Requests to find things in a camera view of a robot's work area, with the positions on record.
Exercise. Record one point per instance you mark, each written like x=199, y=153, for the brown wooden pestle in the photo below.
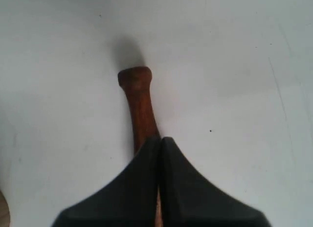
x=135, y=83

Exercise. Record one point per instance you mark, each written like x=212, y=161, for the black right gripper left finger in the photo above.
x=127, y=201

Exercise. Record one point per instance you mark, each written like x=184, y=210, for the brown wooden mortar cup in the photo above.
x=4, y=212

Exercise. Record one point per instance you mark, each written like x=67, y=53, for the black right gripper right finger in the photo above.
x=188, y=199

